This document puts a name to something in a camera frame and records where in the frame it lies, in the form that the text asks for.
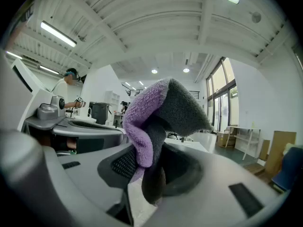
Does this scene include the black machine white trim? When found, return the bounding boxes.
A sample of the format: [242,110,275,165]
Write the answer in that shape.
[89,101,111,125]

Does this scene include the round grey ceiling sensor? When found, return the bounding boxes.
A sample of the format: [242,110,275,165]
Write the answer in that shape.
[251,11,262,24]

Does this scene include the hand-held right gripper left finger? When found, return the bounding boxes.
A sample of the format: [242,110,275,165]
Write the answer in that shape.
[43,142,138,226]

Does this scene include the wooden slatted platform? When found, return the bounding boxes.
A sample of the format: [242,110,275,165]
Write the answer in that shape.
[243,162,275,185]

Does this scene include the purple grey cloth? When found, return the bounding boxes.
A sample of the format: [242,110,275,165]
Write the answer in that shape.
[122,78,214,205]

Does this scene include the black mezzanine railing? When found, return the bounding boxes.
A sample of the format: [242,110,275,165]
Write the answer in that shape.
[121,83,144,96]

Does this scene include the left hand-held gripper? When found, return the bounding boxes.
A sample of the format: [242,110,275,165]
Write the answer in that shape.
[11,57,125,140]

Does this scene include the long tube ceiling light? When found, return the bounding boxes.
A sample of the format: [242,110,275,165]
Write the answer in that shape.
[39,65,60,75]
[39,20,78,48]

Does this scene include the blue chair black legs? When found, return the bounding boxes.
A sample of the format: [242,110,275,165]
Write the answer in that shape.
[271,146,303,193]

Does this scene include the pale green bundle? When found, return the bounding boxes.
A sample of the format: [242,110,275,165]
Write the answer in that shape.
[283,142,298,152]

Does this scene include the large glass window wall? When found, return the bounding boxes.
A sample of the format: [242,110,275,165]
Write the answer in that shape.
[205,57,240,132]

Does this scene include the tall brown cardboard sheet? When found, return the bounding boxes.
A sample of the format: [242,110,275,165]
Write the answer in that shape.
[264,131,297,178]

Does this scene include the white frame table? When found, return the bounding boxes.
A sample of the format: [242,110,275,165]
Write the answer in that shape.
[224,125,261,161]

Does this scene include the white open shelf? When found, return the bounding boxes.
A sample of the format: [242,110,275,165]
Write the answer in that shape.
[104,90,121,122]

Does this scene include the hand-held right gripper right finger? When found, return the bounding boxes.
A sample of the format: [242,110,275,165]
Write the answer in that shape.
[146,142,289,227]

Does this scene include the brown cardboard box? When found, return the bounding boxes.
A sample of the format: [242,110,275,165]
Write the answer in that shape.
[216,131,236,148]

